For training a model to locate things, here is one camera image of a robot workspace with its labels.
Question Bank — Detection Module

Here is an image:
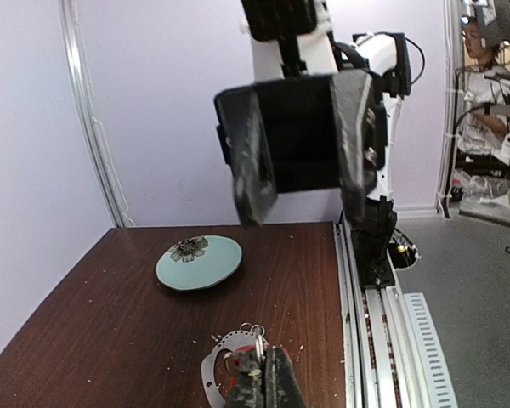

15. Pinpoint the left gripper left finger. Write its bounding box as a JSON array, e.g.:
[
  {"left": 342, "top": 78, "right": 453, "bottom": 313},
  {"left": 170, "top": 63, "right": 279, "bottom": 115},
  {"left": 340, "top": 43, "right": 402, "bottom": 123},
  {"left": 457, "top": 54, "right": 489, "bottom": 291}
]
[{"left": 224, "top": 346, "right": 264, "bottom": 408}]

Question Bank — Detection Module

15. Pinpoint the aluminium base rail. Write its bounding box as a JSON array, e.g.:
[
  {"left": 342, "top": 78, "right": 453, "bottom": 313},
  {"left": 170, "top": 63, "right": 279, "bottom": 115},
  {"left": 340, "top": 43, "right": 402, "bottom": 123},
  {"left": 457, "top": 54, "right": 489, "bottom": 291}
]
[{"left": 333, "top": 212, "right": 460, "bottom": 408}]

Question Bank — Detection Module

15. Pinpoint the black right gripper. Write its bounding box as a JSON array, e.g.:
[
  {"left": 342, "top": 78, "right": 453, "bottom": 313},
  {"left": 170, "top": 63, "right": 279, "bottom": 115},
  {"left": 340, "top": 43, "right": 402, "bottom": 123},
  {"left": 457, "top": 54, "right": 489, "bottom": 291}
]
[{"left": 214, "top": 70, "right": 387, "bottom": 227}]

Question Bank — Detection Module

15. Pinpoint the light blue flower plate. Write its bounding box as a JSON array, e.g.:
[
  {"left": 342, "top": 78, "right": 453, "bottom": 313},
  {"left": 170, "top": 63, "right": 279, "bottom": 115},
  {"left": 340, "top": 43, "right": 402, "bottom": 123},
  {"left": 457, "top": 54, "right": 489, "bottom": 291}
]
[{"left": 156, "top": 235, "right": 243, "bottom": 292}]

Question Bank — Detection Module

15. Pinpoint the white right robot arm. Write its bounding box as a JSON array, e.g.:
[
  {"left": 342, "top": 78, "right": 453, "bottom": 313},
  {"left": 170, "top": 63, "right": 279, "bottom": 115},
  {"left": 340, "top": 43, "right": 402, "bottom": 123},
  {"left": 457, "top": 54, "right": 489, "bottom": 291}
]
[{"left": 214, "top": 1, "right": 412, "bottom": 288}]

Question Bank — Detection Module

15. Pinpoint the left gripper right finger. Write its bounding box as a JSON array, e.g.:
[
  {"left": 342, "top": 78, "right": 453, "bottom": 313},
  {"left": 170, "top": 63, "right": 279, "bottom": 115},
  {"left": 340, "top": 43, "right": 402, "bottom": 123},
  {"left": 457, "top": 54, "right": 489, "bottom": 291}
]
[{"left": 263, "top": 346, "right": 306, "bottom": 408}]

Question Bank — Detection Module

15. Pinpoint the right aluminium wall post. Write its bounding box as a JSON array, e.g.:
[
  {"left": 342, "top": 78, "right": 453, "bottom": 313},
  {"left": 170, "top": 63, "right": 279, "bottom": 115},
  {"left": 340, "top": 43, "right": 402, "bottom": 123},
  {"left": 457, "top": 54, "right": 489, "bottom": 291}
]
[{"left": 58, "top": 0, "right": 135, "bottom": 228}]

